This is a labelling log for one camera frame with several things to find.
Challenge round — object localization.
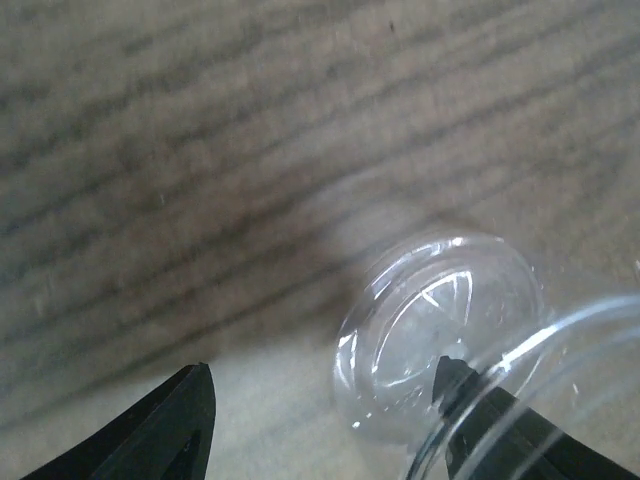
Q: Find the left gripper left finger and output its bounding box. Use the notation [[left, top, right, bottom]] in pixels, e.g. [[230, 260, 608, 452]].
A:
[[26, 363, 216, 479]]

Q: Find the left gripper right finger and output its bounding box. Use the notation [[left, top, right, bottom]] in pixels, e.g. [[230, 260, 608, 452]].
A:
[[433, 356, 638, 479]]

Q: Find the clear plastic cup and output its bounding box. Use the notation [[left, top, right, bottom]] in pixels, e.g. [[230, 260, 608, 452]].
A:
[[333, 230, 639, 479]]

